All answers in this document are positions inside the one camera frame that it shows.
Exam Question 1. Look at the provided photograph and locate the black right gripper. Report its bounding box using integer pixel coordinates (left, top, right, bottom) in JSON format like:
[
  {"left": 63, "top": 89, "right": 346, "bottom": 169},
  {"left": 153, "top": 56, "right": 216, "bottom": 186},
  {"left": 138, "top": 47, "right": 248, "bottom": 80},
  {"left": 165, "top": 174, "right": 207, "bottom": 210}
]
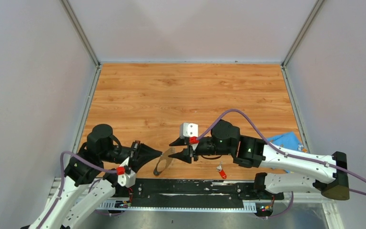
[{"left": 168, "top": 137, "right": 233, "bottom": 164}]

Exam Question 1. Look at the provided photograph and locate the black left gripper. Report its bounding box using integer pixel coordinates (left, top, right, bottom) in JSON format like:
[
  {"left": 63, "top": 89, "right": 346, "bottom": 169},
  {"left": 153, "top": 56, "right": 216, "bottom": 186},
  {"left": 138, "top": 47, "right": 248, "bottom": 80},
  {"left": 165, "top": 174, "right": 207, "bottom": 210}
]
[{"left": 101, "top": 139, "right": 163, "bottom": 172}]

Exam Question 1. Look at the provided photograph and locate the metal key organizer plate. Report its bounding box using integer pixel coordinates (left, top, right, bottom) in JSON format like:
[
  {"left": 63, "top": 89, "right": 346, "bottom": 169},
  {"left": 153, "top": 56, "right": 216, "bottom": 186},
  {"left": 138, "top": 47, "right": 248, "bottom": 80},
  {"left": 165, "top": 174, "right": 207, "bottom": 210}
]
[{"left": 153, "top": 146, "right": 176, "bottom": 177}]

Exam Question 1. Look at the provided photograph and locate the silver key with red tag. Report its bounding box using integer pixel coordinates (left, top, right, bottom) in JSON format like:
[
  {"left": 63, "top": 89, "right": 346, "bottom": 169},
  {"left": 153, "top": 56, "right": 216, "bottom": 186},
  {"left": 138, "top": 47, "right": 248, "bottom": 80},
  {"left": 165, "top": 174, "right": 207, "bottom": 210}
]
[{"left": 216, "top": 162, "right": 227, "bottom": 179}]

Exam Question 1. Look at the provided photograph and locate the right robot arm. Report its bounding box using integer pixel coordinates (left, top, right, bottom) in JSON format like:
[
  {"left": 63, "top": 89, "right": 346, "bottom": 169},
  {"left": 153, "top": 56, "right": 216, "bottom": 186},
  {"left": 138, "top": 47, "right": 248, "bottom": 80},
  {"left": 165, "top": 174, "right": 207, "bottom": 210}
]
[{"left": 169, "top": 120, "right": 350, "bottom": 200}]

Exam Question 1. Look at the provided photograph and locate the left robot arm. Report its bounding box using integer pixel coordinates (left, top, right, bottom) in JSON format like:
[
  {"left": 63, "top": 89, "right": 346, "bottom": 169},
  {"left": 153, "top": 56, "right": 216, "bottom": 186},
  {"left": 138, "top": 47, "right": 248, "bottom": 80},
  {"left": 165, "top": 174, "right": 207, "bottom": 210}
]
[{"left": 26, "top": 124, "right": 162, "bottom": 229}]

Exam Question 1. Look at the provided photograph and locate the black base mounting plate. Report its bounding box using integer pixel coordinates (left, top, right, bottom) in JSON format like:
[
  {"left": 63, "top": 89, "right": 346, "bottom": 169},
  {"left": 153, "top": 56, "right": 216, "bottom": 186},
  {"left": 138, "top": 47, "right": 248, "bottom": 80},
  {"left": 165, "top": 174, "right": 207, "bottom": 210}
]
[{"left": 101, "top": 177, "right": 285, "bottom": 209}]

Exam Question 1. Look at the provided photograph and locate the blue cloth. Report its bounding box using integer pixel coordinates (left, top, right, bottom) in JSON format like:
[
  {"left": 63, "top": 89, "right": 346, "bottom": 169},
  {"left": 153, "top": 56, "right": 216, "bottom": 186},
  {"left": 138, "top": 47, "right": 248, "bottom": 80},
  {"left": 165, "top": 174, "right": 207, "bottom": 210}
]
[{"left": 266, "top": 131, "right": 312, "bottom": 175}]

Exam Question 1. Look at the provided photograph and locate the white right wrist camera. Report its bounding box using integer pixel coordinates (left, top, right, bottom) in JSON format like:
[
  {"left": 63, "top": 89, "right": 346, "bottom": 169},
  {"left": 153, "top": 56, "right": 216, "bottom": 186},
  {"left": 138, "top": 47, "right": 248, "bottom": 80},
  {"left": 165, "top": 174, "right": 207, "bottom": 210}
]
[{"left": 179, "top": 122, "right": 198, "bottom": 138}]

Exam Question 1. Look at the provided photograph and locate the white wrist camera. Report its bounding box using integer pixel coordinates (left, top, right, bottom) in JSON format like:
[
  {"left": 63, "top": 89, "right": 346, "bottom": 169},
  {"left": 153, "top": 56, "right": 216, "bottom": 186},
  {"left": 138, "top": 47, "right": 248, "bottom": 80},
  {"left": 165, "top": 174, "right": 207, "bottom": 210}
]
[
  {"left": 179, "top": 122, "right": 198, "bottom": 138},
  {"left": 116, "top": 157, "right": 136, "bottom": 188}
]

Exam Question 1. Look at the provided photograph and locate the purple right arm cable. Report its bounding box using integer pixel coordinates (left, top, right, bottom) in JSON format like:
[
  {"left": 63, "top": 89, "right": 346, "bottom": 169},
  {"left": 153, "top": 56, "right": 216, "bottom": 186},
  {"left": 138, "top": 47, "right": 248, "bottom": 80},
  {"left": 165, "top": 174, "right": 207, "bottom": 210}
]
[{"left": 189, "top": 109, "right": 366, "bottom": 219}]

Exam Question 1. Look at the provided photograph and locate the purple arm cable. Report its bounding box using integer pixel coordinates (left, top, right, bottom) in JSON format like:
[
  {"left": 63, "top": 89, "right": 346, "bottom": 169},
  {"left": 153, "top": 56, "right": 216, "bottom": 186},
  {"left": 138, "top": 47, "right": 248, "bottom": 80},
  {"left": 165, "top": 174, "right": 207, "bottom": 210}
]
[
  {"left": 189, "top": 109, "right": 366, "bottom": 219},
  {"left": 36, "top": 151, "right": 125, "bottom": 229}
]

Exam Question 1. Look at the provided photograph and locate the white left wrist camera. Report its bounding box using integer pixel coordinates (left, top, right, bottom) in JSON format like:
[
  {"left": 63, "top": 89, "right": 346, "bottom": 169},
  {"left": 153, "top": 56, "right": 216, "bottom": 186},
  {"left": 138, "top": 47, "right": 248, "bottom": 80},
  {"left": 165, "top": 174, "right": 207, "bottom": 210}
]
[{"left": 116, "top": 157, "right": 136, "bottom": 188}]

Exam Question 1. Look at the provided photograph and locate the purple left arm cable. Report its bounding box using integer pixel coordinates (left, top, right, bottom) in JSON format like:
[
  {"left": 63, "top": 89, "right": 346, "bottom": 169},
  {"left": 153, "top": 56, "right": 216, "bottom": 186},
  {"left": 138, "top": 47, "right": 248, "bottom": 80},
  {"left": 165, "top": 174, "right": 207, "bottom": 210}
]
[{"left": 36, "top": 151, "right": 125, "bottom": 229}]

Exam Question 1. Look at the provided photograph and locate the aluminium rail base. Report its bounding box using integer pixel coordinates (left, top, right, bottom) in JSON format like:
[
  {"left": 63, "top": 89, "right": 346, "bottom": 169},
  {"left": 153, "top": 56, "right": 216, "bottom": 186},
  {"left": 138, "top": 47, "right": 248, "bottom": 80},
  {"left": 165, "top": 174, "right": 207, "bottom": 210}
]
[{"left": 31, "top": 178, "right": 336, "bottom": 229}]

